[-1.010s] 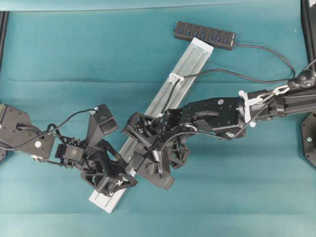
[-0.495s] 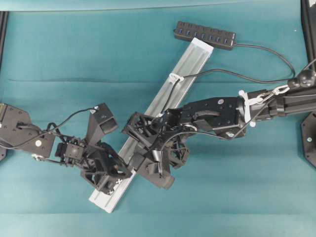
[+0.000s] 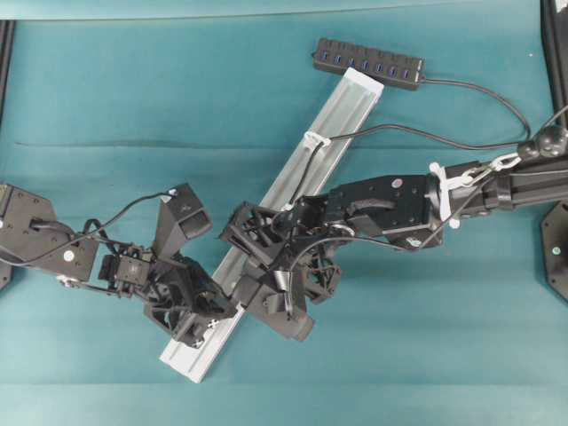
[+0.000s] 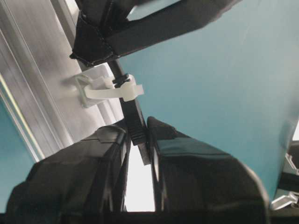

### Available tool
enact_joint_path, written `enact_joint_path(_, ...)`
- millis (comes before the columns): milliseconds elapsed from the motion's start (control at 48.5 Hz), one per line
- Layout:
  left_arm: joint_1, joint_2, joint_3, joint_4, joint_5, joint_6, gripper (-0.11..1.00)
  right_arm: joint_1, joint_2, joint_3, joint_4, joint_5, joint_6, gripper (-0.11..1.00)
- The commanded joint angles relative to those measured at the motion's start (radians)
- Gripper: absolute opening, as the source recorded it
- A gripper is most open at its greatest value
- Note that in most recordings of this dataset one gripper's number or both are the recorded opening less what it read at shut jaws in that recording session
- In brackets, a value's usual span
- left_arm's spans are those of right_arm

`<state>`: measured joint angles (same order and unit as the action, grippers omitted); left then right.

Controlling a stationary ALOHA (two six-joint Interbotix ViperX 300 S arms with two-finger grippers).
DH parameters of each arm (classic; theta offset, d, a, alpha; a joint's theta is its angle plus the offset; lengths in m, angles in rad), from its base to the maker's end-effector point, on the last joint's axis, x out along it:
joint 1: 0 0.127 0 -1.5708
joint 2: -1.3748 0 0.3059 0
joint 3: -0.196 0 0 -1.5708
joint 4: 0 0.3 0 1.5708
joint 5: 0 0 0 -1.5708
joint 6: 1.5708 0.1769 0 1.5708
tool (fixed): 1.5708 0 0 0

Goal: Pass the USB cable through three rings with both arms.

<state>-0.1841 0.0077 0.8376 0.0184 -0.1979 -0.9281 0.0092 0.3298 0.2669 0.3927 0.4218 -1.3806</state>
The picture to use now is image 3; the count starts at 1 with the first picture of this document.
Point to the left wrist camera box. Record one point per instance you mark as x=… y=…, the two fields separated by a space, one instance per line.
x=182 y=217

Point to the black frame post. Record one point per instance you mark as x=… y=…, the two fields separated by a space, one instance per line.
x=7 y=32
x=553 y=28

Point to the black multi-port USB hub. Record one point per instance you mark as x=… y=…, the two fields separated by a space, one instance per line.
x=386 y=67

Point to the left black frame post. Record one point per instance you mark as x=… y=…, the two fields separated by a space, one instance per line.
x=7 y=32

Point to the right black frame post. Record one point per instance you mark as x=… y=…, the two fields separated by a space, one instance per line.
x=553 y=28

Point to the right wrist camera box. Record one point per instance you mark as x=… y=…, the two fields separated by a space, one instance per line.
x=270 y=299

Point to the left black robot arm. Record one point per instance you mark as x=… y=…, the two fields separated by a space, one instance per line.
x=32 y=237

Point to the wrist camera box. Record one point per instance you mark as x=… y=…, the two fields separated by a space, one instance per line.
x=270 y=299
x=182 y=217

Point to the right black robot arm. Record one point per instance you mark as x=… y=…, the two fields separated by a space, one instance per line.
x=409 y=211

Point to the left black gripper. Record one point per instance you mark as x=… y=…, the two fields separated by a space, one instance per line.
x=182 y=298

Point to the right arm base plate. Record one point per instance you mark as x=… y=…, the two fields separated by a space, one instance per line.
x=553 y=230

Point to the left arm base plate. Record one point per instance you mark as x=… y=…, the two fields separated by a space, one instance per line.
x=5 y=274

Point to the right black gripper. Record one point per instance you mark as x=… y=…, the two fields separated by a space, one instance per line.
x=302 y=238

